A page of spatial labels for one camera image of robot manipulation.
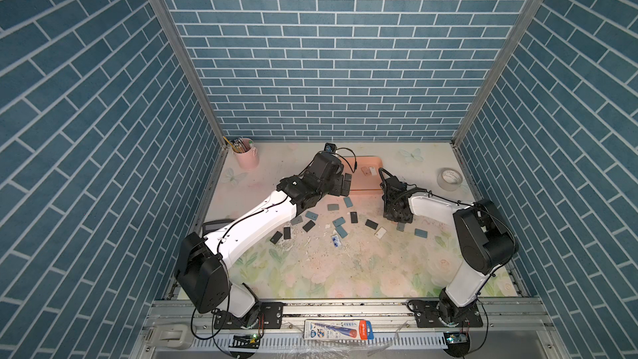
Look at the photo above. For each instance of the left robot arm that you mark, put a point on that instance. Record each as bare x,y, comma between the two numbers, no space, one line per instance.
202,268

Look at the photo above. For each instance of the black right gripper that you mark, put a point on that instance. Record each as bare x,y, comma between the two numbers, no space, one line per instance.
386,207

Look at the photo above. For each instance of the black calculator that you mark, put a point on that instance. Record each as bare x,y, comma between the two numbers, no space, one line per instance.
215,225

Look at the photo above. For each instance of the red blue pen package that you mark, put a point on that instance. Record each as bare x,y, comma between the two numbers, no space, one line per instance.
336,331

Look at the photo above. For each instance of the teal speckled eraser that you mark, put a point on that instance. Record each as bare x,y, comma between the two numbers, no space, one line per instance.
311,215

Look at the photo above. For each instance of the teal eraser far right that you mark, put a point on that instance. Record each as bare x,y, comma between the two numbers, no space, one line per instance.
421,233

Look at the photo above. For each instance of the blue eraser with print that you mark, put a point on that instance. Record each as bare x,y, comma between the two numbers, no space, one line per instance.
338,222

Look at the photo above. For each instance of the pink storage tray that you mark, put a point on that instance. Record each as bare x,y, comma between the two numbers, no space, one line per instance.
366,179

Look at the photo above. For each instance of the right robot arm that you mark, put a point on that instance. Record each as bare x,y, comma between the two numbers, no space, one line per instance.
486,242

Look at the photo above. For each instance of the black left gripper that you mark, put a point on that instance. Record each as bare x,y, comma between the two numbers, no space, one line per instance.
337,184

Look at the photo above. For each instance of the pink metal pencil bucket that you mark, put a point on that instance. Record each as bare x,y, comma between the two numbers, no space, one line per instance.
246,153

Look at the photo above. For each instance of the tape roll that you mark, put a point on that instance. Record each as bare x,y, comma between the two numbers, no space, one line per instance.
450,179

